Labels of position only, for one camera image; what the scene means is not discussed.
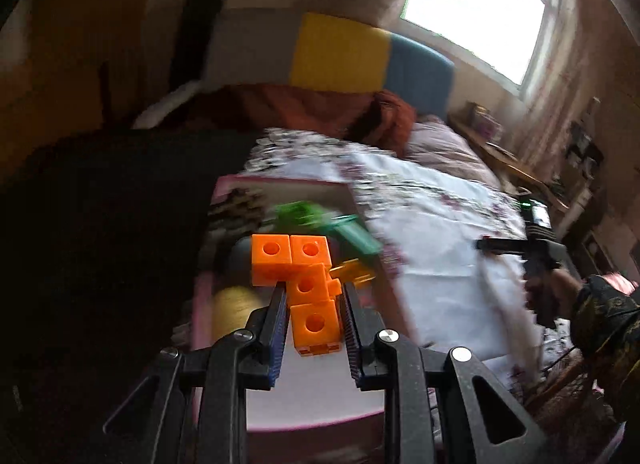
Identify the wooden side shelf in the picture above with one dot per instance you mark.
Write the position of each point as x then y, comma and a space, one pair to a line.
505, 163

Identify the person's right hand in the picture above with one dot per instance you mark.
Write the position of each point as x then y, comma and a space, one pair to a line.
550, 299

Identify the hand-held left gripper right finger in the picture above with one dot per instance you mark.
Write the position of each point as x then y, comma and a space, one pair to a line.
352, 334

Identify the wicker table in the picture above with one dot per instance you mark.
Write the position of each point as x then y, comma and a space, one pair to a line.
570, 389

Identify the grey yellow blue headboard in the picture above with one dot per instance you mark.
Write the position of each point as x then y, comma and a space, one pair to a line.
340, 53

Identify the white floral embroidered tablecloth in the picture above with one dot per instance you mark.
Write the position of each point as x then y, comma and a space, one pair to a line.
450, 224

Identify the white slanted object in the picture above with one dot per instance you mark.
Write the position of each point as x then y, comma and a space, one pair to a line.
165, 106

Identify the yellow toy scoop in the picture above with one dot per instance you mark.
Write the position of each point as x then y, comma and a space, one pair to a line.
355, 273

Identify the purple box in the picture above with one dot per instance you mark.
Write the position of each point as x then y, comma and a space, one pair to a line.
482, 119

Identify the rust orange quilt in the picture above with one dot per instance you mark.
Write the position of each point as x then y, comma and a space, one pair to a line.
300, 108

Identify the green gear toy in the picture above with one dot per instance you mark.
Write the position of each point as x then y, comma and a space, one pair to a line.
300, 216

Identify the greyish purple pillow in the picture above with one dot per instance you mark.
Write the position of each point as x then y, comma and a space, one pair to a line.
440, 143

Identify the black upright cylinder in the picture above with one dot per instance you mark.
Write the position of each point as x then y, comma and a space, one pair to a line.
195, 33

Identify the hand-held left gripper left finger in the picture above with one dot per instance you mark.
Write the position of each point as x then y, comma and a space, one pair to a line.
277, 334

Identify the orange building block piece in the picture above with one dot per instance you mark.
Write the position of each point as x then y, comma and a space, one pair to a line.
315, 324

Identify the yellow oval toy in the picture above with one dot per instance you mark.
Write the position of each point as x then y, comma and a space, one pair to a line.
235, 311

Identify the black and grey cylinder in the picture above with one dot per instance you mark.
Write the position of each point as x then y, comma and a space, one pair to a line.
234, 260

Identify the dark thin stick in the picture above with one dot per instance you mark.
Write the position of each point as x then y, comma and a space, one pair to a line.
105, 93

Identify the pink shallow cardboard box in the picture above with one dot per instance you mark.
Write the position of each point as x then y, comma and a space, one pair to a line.
320, 394

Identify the wooden wardrobe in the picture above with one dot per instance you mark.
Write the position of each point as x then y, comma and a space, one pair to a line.
65, 68

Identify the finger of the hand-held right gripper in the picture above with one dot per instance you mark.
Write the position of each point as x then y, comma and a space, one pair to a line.
500, 245

